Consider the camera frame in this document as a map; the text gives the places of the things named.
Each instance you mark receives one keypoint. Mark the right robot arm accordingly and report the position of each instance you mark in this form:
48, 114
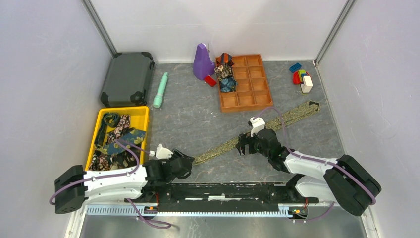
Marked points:
341, 180

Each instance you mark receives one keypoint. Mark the green toy block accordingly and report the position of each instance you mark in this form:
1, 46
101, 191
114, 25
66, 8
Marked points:
302, 73

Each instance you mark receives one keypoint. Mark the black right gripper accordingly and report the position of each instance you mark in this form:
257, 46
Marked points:
244, 139

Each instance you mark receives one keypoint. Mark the olive green leaf-pattern tie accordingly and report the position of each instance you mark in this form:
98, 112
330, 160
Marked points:
290, 117

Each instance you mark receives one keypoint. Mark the rolled blue paisley tie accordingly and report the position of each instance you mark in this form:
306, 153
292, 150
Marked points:
227, 85

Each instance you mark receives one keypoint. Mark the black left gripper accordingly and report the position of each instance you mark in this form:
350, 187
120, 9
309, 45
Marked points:
176, 153

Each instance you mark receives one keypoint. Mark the dark grey suitcase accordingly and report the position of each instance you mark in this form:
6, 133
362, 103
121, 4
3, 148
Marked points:
127, 81

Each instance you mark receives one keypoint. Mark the red toy block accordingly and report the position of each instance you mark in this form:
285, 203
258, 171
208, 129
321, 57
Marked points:
297, 80

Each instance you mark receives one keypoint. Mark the yellow plastic bin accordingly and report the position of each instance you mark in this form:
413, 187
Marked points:
139, 120

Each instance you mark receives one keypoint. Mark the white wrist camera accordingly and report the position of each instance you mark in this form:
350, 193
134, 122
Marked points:
257, 125
161, 152

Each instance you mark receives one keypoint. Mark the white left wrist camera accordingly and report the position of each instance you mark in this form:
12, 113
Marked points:
161, 152

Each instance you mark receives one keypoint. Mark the black pink-floral tie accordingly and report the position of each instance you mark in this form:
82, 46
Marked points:
120, 130

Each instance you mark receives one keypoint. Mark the mint green flashlight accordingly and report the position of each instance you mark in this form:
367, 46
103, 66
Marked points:
158, 99

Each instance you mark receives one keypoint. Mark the rolled brown floral tie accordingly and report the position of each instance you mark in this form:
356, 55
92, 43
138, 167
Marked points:
223, 71

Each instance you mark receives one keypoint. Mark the dark green striped tie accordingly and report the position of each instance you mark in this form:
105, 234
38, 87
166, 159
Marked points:
108, 120

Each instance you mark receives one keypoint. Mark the orange wooden compartment tray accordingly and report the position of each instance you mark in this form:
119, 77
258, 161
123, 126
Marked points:
252, 90

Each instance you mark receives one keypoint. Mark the white toy block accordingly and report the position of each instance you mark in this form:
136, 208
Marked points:
307, 84

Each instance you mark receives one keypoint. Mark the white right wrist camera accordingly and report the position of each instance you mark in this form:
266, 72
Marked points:
257, 125

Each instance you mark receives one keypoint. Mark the purple plastic object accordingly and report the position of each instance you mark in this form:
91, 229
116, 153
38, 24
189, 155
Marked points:
203, 66

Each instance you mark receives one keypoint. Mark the rolled orange navy tie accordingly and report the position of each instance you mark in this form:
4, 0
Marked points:
224, 58

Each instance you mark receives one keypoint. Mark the blue toy brick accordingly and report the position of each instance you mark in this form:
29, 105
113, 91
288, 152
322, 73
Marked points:
294, 68

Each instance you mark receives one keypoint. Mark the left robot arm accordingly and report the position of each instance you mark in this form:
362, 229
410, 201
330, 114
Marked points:
77, 187

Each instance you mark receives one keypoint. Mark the dark brown-leaf tie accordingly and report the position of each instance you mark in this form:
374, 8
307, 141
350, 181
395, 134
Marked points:
104, 162

